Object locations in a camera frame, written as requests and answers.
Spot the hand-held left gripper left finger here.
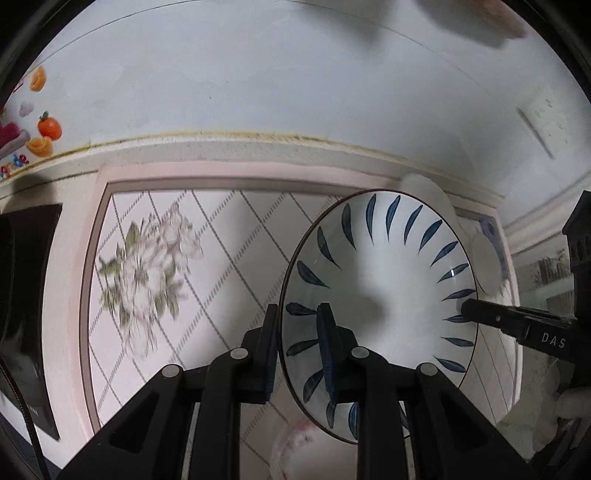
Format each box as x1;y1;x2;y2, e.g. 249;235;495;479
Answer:
58;304;280;480

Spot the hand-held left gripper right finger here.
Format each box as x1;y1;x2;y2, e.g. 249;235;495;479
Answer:
316;302;539;480

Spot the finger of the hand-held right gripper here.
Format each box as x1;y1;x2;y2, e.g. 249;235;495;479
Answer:
462;298;578;361

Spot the plain white plate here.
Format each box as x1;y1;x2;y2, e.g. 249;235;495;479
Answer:
399;173;505;298

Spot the white plate blue leaf pattern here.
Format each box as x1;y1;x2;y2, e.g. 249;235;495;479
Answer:
278;189;479;445

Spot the person's right hand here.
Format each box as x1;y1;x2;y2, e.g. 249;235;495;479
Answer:
533;384;591;455

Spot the frosted glass door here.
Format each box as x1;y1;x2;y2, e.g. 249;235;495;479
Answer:
512;249;578;319

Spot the dark blue flat case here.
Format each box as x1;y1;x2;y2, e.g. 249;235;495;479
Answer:
479;217;503;248

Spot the black induction cooktop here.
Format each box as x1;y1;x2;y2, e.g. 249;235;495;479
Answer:
0;203;63;441

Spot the white door frame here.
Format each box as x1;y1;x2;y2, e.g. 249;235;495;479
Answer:
502;175;580;256

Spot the white wall socket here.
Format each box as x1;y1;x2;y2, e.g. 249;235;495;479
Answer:
517;88;580;160

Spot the black cable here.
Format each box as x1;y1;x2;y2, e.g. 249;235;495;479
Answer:
0;360;51;480

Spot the gold ingot wall sticker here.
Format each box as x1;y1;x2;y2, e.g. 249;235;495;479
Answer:
25;136;54;156

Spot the persimmon wall sticker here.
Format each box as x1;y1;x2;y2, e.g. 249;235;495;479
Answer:
38;111;62;140

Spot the pink numeral wall sticker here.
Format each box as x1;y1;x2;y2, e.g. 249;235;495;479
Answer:
0;121;31;158

